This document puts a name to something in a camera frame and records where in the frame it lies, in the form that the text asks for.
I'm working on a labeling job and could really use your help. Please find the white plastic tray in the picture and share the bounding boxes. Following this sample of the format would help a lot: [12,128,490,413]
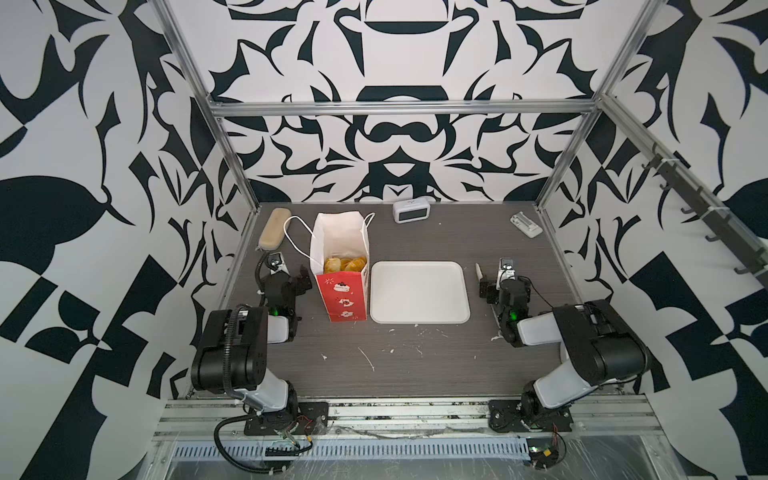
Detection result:
[369,261,471,325]

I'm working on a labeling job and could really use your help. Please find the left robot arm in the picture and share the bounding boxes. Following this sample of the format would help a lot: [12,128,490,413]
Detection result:
[190,267,330,475]

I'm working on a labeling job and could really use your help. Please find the circuit board with wires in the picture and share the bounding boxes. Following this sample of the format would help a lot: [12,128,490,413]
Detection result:
[527,435,567,471]

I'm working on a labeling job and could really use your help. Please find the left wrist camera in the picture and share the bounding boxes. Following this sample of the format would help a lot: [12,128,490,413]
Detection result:
[265,251,287,274]

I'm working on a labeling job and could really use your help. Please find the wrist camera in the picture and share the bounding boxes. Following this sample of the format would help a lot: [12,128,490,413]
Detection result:
[497,258,516,282]
[265,251,287,274]

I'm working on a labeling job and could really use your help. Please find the white digital clock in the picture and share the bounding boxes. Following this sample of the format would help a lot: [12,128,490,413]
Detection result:
[392,197,431,224]

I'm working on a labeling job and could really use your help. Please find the fake ring bread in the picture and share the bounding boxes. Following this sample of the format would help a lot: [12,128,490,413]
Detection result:
[324,257,367,274]

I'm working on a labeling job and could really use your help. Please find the red white paper bag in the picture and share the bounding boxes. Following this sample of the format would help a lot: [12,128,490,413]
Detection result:
[283,211,375,322]

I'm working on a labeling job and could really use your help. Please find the wall hook rack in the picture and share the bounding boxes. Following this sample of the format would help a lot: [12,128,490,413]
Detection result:
[643,142,767,289]

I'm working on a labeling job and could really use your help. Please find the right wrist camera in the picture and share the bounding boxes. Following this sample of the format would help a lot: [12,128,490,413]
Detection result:
[497,258,516,282]

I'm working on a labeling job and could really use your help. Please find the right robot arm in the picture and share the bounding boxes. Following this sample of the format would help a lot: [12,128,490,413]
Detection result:
[479,277,651,433]

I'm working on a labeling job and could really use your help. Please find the small white device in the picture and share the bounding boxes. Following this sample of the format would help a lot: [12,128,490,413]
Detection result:
[510,212,543,239]

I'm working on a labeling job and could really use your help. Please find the beige glasses case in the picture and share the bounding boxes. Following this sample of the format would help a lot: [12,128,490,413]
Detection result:
[257,207,292,251]

